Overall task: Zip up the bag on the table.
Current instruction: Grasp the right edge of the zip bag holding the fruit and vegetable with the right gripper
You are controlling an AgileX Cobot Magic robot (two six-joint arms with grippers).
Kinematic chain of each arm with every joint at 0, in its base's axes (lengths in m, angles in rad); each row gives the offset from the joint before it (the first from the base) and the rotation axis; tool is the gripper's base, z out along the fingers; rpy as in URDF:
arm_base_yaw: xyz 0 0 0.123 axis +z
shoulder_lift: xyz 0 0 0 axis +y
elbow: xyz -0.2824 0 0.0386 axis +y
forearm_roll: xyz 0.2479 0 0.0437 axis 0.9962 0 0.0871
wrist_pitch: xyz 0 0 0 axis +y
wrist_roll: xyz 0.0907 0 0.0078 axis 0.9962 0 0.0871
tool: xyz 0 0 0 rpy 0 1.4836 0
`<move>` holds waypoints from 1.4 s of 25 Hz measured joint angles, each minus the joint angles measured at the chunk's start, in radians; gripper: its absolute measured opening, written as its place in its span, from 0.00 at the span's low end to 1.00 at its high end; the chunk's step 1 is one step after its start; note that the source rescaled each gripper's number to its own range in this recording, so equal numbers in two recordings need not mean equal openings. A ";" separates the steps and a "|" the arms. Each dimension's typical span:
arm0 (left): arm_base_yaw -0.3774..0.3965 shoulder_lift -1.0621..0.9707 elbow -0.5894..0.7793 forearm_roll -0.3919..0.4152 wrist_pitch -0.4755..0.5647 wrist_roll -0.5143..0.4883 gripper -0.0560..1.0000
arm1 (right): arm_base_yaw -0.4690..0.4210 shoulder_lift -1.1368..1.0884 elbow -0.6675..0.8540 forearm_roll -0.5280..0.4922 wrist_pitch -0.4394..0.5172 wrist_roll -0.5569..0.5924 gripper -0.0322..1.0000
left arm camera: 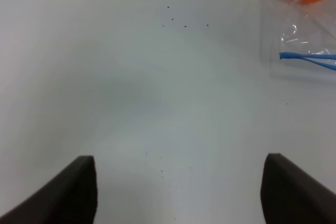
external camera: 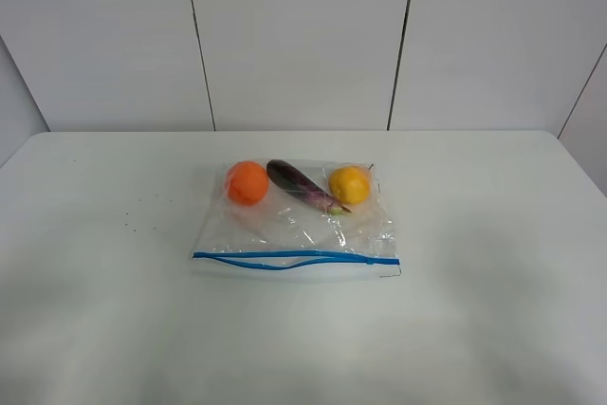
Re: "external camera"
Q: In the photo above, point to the orange fruit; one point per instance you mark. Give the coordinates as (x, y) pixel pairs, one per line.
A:
(246, 183)

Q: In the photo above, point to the clear plastic zipper bag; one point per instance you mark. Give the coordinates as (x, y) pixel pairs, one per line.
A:
(282, 238)

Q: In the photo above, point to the purple eggplant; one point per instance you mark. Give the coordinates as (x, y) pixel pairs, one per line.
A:
(292, 181)

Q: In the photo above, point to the yellow lemon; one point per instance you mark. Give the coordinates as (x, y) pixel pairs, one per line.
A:
(351, 185)

